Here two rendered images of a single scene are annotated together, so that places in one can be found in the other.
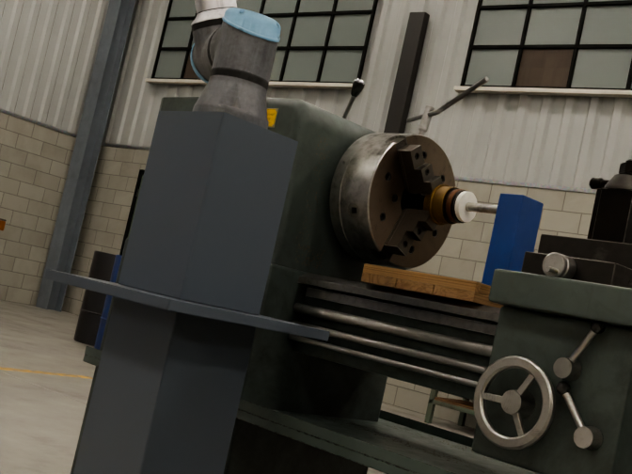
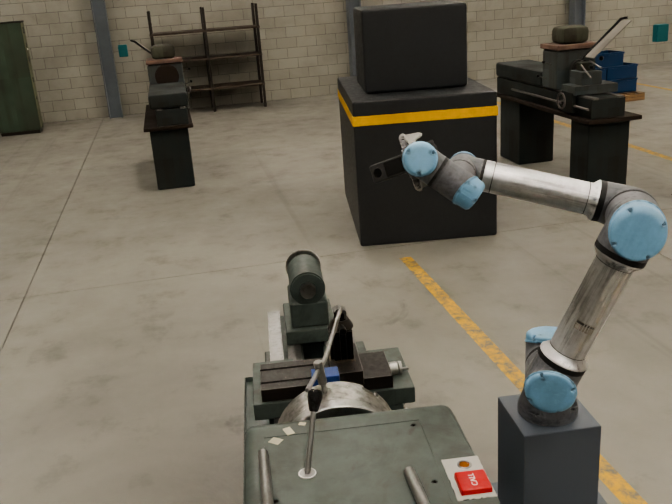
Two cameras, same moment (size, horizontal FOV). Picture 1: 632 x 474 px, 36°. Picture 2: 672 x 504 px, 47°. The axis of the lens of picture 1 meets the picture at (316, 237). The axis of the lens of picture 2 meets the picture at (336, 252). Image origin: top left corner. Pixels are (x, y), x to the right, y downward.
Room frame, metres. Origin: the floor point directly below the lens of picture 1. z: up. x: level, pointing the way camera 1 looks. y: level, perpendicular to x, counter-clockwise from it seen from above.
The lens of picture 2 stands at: (3.56, 0.91, 2.19)
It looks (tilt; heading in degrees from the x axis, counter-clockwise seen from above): 19 degrees down; 219
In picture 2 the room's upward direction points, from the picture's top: 4 degrees counter-clockwise
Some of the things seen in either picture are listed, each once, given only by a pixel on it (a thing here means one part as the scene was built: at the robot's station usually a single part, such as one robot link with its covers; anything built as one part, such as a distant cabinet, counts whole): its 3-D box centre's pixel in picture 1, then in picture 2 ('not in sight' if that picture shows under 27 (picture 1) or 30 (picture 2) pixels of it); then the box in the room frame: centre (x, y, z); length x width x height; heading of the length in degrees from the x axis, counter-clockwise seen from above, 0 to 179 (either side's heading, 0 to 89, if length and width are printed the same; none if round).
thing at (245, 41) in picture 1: (245, 45); (549, 354); (1.89, 0.22, 1.27); 0.13 x 0.12 x 0.14; 24
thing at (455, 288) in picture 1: (466, 295); not in sight; (2.09, -0.35, 0.88); 0.36 x 0.30 x 0.04; 134
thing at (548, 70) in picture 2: not in sight; (565, 96); (-4.61, -2.38, 0.84); 2.28 x 0.91 x 1.67; 50
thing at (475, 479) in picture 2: not in sight; (473, 483); (2.44, 0.30, 1.26); 0.06 x 0.06 x 0.02; 44
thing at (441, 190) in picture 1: (447, 205); not in sight; (2.17, -0.27, 1.08); 0.09 x 0.09 x 0.09; 44
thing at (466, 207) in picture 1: (486, 208); not in sight; (2.09, -0.35, 1.08); 0.13 x 0.07 x 0.07; 44
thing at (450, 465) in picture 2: not in sight; (468, 489); (2.43, 0.28, 1.23); 0.13 x 0.08 x 0.06; 44
